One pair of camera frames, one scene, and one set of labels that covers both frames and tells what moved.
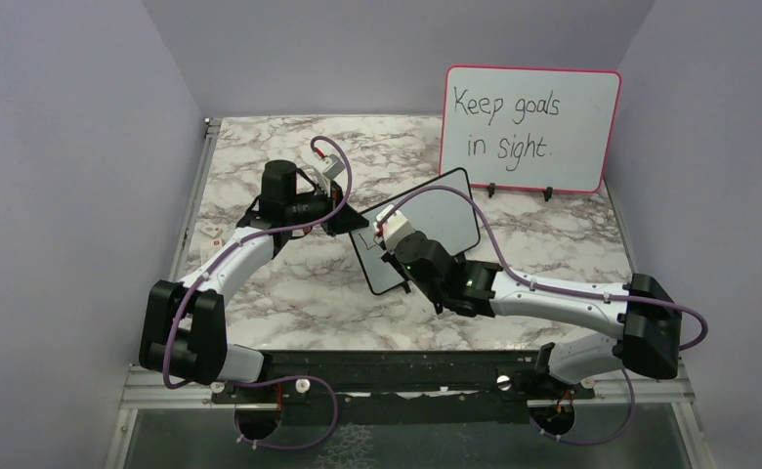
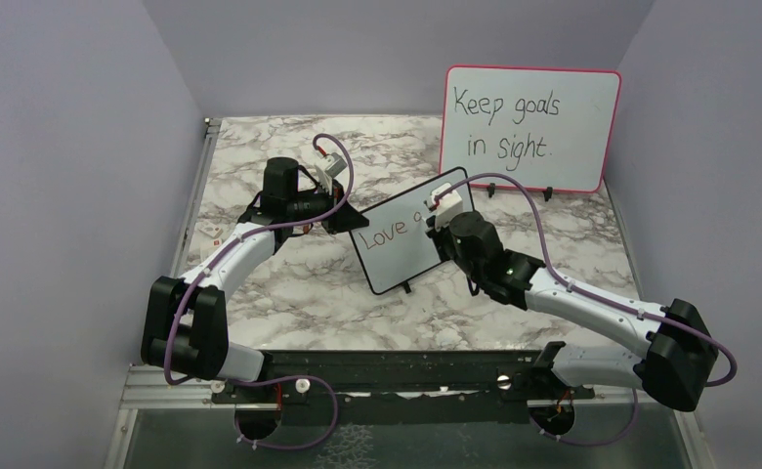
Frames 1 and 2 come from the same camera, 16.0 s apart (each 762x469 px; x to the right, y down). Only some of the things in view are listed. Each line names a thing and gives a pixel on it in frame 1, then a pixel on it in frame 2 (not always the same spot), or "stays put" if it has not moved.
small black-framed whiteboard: [442, 209] stays put
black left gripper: [346, 220] stays put
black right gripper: [388, 256] to [438, 236]
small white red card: [211, 230] stays put
